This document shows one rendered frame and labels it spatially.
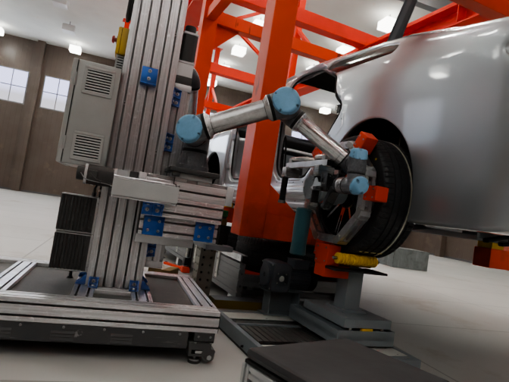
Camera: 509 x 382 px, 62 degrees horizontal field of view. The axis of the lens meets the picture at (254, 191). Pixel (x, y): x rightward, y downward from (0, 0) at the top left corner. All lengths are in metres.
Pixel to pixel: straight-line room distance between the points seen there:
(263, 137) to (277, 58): 0.51
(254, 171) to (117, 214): 0.94
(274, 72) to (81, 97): 1.24
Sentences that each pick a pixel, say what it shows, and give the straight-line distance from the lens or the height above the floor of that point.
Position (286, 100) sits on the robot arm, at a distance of 1.79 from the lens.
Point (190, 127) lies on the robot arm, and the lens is 1.80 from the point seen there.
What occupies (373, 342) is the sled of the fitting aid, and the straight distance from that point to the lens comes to 2.39.
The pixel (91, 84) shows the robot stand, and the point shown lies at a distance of 2.09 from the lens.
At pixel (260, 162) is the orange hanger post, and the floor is 0.99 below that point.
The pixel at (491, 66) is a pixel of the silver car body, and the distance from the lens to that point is 2.09.
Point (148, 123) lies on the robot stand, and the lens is 2.11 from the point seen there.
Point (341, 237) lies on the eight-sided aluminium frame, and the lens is 2.20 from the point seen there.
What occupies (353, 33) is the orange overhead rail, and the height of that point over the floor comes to 3.33.
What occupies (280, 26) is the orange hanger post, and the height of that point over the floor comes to 1.86.
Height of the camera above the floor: 0.68
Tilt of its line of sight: 3 degrees up
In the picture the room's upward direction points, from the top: 9 degrees clockwise
